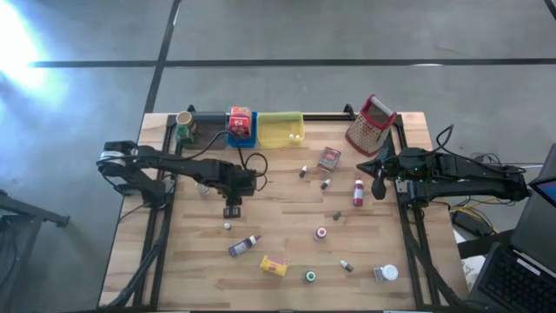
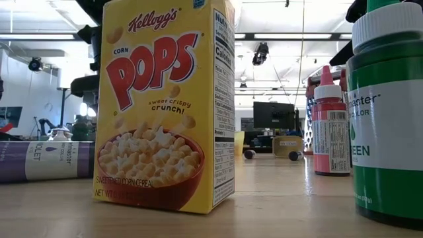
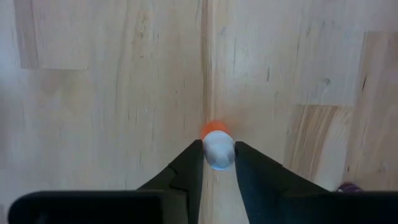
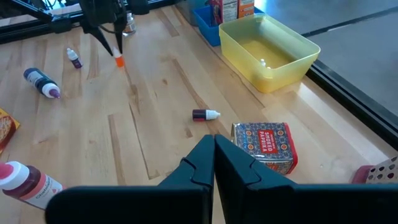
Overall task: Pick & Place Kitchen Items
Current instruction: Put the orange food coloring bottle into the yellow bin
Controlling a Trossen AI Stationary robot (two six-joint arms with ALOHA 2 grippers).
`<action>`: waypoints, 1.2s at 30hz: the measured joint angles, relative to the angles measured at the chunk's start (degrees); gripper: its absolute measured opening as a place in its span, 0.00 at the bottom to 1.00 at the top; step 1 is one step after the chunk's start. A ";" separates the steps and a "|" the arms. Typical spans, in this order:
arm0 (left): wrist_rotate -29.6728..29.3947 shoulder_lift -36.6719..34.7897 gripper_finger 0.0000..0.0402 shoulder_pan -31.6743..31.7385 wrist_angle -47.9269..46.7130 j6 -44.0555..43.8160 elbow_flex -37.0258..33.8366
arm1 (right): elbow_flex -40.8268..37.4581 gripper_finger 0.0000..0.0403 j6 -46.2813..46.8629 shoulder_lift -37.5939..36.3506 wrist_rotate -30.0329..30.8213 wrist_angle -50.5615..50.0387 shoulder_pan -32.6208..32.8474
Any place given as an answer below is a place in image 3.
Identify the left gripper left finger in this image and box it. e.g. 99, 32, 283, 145
7, 139, 205, 224

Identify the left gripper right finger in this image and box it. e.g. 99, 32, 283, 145
234, 141, 398, 224

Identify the orange small dropper bottle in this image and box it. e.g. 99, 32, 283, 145
200, 120, 236, 171

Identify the violet small dropper bottle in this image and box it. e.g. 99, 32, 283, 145
336, 182, 364, 193

